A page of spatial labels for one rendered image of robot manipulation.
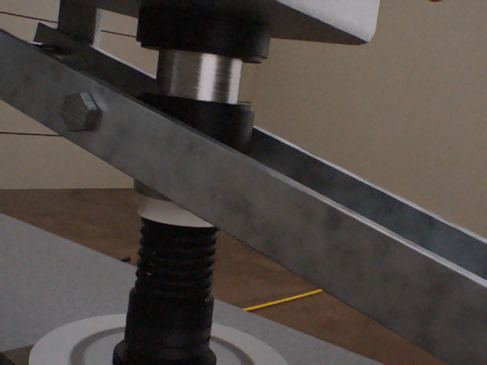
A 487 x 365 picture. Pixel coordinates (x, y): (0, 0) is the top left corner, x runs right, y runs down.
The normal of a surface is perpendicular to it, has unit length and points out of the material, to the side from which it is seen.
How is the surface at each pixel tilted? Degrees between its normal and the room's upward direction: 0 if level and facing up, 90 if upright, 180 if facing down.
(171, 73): 90
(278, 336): 0
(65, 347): 0
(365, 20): 90
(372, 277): 90
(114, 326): 0
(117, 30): 90
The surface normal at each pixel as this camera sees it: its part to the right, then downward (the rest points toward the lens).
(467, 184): -0.72, 0.00
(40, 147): 0.69, 0.19
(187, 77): -0.20, 0.11
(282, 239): -0.47, 0.06
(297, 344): 0.13, -0.98
